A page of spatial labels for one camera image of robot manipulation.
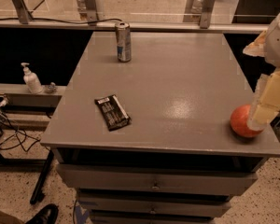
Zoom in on black snack wrapper packet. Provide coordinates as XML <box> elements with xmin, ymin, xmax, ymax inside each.
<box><xmin>94</xmin><ymin>94</ymin><xmax>131</xmax><ymax>131</ymax></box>

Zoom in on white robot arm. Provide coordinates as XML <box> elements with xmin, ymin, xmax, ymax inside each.
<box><xmin>243</xmin><ymin>13</ymin><xmax>280</xmax><ymax>131</ymax></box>

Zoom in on metal railing post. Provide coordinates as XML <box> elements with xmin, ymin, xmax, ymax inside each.
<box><xmin>11</xmin><ymin>0</ymin><xmax>33</xmax><ymax>24</ymax></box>
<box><xmin>84</xmin><ymin>0</ymin><xmax>97</xmax><ymax>21</ymax></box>
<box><xmin>200</xmin><ymin>0</ymin><xmax>215</xmax><ymax>29</ymax></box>

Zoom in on black shoe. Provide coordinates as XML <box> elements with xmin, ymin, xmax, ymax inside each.
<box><xmin>25</xmin><ymin>203</ymin><xmax>59</xmax><ymax>224</ymax></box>

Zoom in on silver blue redbull can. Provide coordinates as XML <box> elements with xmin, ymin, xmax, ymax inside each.
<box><xmin>115</xmin><ymin>21</ymin><xmax>132</xmax><ymax>63</ymax></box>

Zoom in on right metal railing post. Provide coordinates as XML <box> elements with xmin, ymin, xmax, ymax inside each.
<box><xmin>200</xmin><ymin>0</ymin><xmax>215</xmax><ymax>29</ymax></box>

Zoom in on grey drawer cabinet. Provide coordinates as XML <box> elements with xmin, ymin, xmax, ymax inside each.
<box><xmin>42</xmin><ymin>32</ymin><xmax>280</xmax><ymax>224</ymax></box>

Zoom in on left metal railing post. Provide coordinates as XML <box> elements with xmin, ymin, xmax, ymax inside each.
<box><xmin>11</xmin><ymin>0</ymin><xmax>33</xmax><ymax>24</ymax></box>

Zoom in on orange ball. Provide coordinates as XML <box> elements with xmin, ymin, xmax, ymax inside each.
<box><xmin>230</xmin><ymin>105</ymin><xmax>262</xmax><ymax>138</ymax></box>

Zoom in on white pump dispenser bottle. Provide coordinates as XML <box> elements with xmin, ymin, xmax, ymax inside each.
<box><xmin>21</xmin><ymin>63</ymin><xmax>43</xmax><ymax>94</ymax></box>

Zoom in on small metal fitting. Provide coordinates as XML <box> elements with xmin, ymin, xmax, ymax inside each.
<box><xmin>45</xmin><ymin>82</ymin><xmax>57</xmax><ymax>93</ymax></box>

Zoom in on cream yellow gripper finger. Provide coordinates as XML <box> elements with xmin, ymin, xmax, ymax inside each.
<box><xmin>247</xmin><ymin>68</ymin><xmax>280</xmax><ymax>132</ymax></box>

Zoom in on tangled black cables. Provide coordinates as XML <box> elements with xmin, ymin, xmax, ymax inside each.
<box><xmin>0</xmin><ymin>96</ymin><xmax>50</xmax><ymax>152</ymax></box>

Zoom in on black stand leg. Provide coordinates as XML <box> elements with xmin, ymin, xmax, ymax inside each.
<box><xmin>30</xmin><ymin>151</ymin><xmax>54</xmax><ymax>204</ymax></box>

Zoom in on black power cable on rail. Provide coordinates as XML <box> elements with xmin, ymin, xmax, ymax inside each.
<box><xmin>0</xmin><ymin>16</ymin><xmax>123</xmax><ymax>26</ymax></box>

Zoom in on middle metal railing post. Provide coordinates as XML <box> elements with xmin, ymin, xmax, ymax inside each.
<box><xmin>84</xmin><ymin>0</ymin><xmax>97</xmax><ymax>21</ymax></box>

